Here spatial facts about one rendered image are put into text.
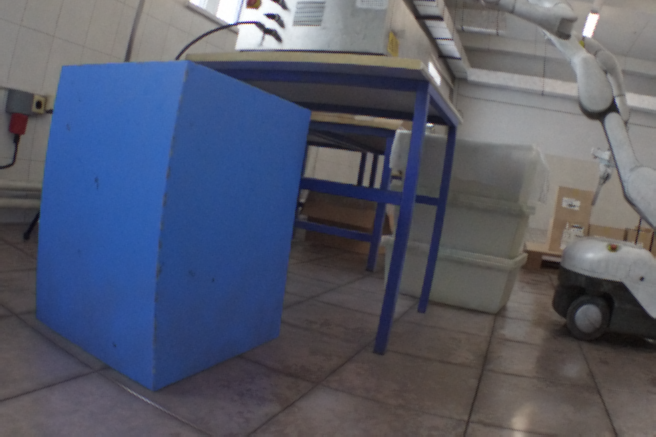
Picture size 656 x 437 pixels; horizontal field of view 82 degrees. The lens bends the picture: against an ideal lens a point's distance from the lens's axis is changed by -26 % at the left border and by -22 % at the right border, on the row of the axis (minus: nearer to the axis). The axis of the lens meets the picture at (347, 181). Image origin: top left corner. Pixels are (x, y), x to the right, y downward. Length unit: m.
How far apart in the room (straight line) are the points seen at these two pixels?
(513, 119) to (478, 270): 9.96
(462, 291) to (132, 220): 1.43
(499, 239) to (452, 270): 0.23
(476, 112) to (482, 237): 10.00
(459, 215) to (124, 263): 1.40
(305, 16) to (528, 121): 10.54
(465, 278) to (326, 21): 1.14
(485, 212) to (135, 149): 1.41
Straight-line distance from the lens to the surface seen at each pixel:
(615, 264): 1.70
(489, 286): 1.92
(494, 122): 11.76
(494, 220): 1.90
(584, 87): 1.92
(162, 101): 0.82
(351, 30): 1.35
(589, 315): 1.73
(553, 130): 11.76
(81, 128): 1.00
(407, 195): 1.20
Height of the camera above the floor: 0.44
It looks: level
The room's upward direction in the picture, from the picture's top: 9 degrees clockwise
